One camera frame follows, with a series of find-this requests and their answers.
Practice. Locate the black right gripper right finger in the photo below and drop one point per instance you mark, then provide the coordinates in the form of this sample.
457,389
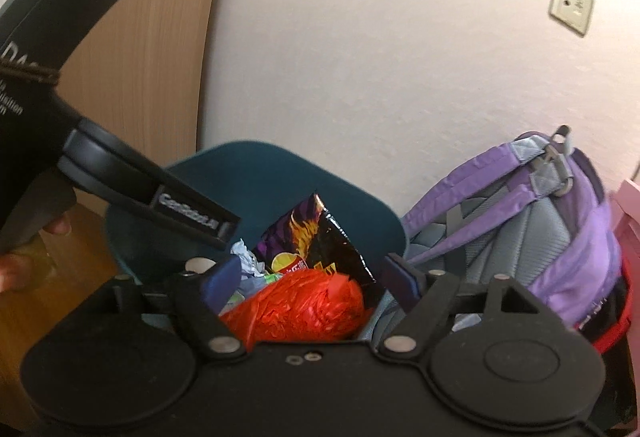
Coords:
425,298

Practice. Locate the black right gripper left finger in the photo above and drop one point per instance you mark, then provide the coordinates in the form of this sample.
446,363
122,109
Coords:
197,299

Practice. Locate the orange foam fruit net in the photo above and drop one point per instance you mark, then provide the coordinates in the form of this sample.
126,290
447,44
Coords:
302,307

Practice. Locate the white grey wrapper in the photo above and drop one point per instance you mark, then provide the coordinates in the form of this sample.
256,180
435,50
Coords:
254,277

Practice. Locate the teal trash bin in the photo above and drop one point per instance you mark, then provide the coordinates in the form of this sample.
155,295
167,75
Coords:
258,182

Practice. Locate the person left hand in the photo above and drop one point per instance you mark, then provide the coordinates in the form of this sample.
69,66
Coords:
29,266

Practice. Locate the purple chip bag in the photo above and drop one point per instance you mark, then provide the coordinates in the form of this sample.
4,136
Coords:
309,237

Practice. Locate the beige wooden door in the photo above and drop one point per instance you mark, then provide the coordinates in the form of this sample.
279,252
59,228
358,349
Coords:
138,73

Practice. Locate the purple backpack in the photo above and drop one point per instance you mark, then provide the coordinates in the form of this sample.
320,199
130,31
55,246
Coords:
533,209

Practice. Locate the red bag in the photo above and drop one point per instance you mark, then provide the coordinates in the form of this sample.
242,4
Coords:
609,323

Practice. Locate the pink plastic chair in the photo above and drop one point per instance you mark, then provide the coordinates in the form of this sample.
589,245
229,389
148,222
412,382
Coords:
625,207

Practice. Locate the wall socket plate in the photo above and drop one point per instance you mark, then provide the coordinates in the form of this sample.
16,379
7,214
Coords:
573,14

